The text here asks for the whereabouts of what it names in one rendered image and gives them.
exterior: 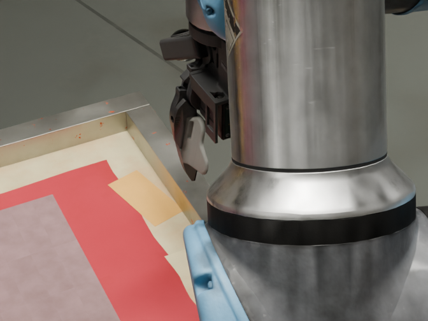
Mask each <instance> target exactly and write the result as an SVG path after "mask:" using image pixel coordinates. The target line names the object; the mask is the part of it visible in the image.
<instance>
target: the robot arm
mask: <svg viewBox="0 0 428 321"><path fill-rule="evenodd" d="M185 5H186V16H187V18H188V20H189V29H179V30H177V31H175V32H174V33H173V34H172V35H171V37H170V38H166V39H162V40H160V42H159V44H160V49H161V51H162V56H163V58H164V60H165V61H174V60H178V61H182V62H187V61H191V60H193V59H196V60H195V61H194V62H191V63H188V64H187V68H186V70H185V71H184V72H183V73H182V74H181V75H180V78H181V79H182V84H181V86H177V87H176V92H175V96H174V98H173V101H172V103H171V107H170V111H169V120H170V124H171V129H172V133H173V138H174V141H175V143H176V149H177V152H178V156H179V158H180V162H181V165H182V167H183V169H184V171H185V172H186V174H187V176H188V177H189V178H190V179H191V181H195V180H196V174H197V172H200V173H201V174H202V175H205V174H206V173H207V172H208V158H207V156H206V152H205V149H204V135H205V130H206V133H207V134H208V136H209V137H210V138H211V139H212V140H213V142H214V143H218V136H219V137H220V138H221V139H222V140H225V139H228V138H230V139H231V155H232V159H231V161H230V163H229V165H228V167H227V168H226V169H225V170H224V171H223V172H222V173H221V175H220V176H219V177H218V178H217V179H216V180H215V181H214V182H213V183H212V184H211V185H210V186H209V187H208V190H207V210H208V222H207V223H206V222H205V221H204V220H197V221H196V222H195V224H193V225H188V226H186V228H184V230H183V240H184V243H185V250H186V254H187V261H188V265H189V271H190V277H191V280H192V286H193V290H194V296H195V300H196V306H197V312H198V315H199V321H428V206H418V207H416V188H415V184H414V182H413V180H412V179H411V178H410V177H409V176H408V175H406V174H405V173H404V172H403V171H402V170H401V169H400V168H399V167H398V166H397V165H396V164H395V163H394V162H392V161H391V160H390V158H389V156H388V154H387V100H386V60H385V14H389V13H391V14H393V15H407V14H409V13H412V12H415V11H427V10H428V0H185ZM197 110H200V113H201V115H202V116H203V117H204V118H205V119H206V121H205V120H204V119H203V118H202V116H200V114H198V113H197Z"/></svg>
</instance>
